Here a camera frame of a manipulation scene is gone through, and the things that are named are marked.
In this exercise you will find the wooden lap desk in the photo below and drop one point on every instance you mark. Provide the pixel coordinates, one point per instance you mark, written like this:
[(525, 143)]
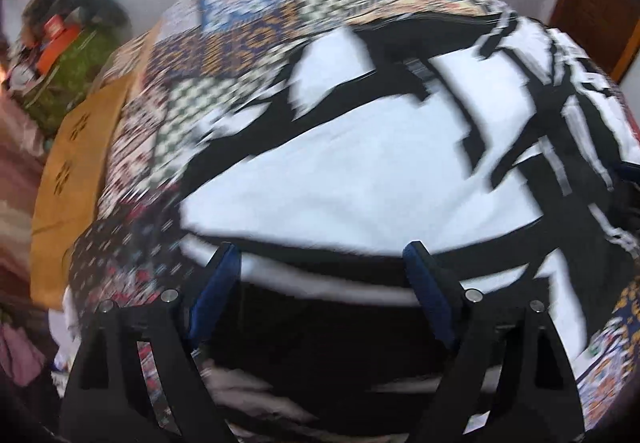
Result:
[(75, 163)]

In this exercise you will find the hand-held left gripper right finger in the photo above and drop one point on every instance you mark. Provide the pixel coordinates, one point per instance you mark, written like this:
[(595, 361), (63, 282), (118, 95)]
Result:
[(425, 288)]

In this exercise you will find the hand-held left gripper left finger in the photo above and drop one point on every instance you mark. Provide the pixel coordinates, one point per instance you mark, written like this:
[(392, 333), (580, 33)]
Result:
[(220, 285)]

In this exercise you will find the patchwork printed blanket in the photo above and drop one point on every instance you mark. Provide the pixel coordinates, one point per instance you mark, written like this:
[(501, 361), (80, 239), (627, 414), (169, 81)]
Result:
[(225, 48)]

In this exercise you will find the green leaf-printed bag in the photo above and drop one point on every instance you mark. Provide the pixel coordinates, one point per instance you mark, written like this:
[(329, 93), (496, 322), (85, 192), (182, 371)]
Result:
[(70, 78)]

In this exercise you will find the orange box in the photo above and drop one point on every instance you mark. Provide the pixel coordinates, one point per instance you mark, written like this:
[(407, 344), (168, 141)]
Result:
[(55, 43)]

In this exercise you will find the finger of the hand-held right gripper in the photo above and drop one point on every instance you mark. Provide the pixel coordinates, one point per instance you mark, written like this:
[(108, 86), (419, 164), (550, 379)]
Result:
[(629, 173)]

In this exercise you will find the black and white patterned shirt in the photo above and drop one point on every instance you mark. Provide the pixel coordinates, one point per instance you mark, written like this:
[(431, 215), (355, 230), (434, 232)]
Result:
[(375, 163)]

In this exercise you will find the pink striped curtain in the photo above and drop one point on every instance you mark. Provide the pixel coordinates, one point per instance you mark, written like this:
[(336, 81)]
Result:
[(17, 183)]

